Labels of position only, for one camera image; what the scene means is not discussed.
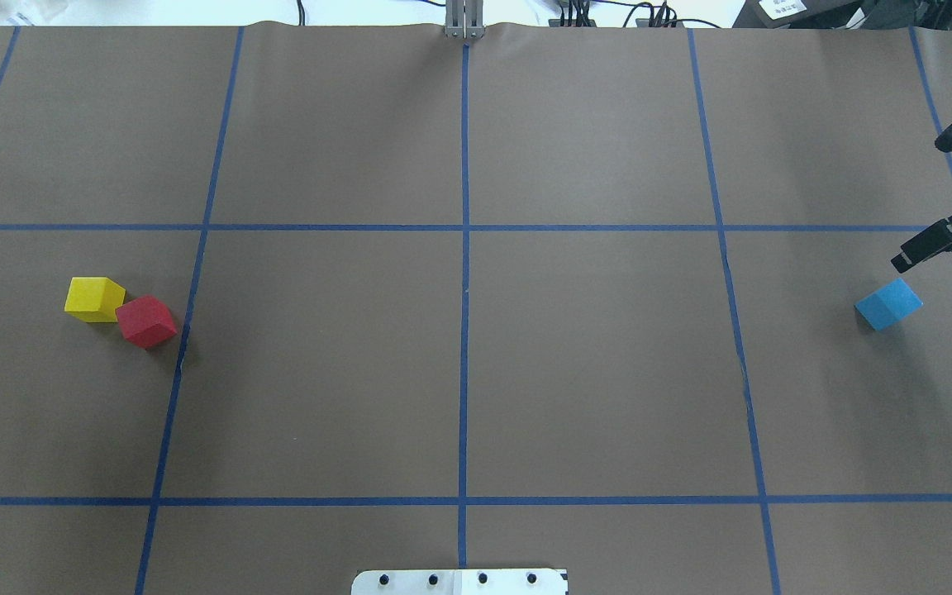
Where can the blue wooden cube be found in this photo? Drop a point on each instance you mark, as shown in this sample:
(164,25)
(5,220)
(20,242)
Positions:
(888,305)

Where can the red wooden cube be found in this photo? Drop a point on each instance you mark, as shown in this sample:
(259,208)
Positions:
(146,322)

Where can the yellow wooden cube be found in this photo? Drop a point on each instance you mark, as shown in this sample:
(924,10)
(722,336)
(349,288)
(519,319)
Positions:
(94,299)

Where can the blue tape grid lines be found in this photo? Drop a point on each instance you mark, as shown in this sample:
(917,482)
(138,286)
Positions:
(580,299)

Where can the aluminium frame post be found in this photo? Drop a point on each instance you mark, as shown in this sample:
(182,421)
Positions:
(464,19)

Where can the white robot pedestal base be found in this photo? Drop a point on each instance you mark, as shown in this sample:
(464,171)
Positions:
(462,581)

